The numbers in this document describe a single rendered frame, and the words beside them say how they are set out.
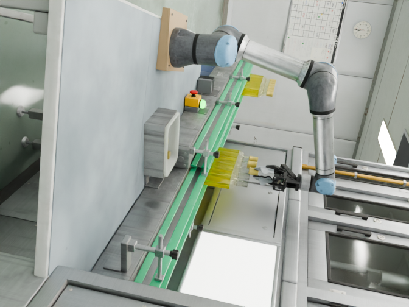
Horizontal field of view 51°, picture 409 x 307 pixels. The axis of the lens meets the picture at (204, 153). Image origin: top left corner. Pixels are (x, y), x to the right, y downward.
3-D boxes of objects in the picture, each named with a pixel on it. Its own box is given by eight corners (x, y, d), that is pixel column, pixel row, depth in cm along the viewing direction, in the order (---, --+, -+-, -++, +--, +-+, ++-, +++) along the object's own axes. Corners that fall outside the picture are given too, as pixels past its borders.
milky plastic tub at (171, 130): (144, 176, 168) (166, 179, 167) (145, 123, 158) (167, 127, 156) (158, 155, 183) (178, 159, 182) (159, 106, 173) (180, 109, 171)
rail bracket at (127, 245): (103, 272, 131) (174, 288, 127) (101, 228, 123) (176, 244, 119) (109, 262, 135) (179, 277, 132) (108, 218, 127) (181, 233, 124)
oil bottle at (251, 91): (230, 94, 297) (271, 100, 293) (232, 86, 294) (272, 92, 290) (232, 91, 302) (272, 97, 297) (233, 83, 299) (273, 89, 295)
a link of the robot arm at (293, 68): (210, 26, 166) (344, 78, 162) (218, 18, 178) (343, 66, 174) (201, 55, 172) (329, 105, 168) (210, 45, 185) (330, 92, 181)
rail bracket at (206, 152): (187, 173, 186) (216, 178, 184) (190, 139, 178) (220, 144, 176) (189, 170, 188) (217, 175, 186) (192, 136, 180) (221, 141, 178)
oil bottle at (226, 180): (188, 182, 193) (235, 190, 190) (188, 172, 190) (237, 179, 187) (191, 176, 198) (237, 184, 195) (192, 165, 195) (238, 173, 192)
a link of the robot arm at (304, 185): (310, 172, 196) (307, 187, 199) (300, 170, 196) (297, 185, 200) (310, 180, 189) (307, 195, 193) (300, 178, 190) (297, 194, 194)
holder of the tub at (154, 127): (143, 186, 171) (162, 190, 170) (143, 123, 158) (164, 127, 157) (157, 166, 186) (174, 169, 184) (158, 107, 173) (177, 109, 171)
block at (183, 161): (172, 167, 186) (188, 170, 185) (173, 148, 181) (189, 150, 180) (174, 163, 189) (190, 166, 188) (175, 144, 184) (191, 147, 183)
